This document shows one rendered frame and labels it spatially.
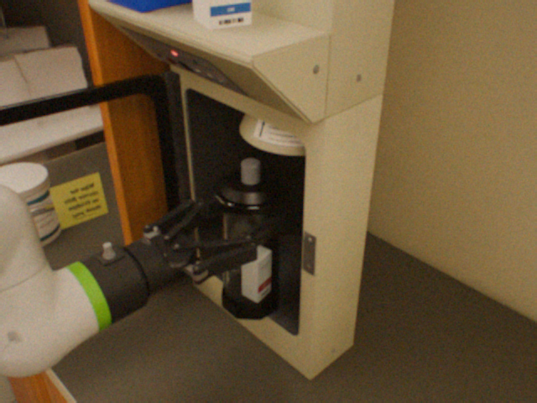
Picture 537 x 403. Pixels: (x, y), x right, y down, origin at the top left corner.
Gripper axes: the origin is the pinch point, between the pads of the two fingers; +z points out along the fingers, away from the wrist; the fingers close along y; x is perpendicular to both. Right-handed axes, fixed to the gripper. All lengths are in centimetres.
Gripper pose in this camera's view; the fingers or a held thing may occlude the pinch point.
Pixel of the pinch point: (249, 213)
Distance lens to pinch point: 84.0
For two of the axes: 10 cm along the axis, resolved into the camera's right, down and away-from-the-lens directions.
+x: 0.1, 8.2, 5.7
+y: -6.7, -4.2, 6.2
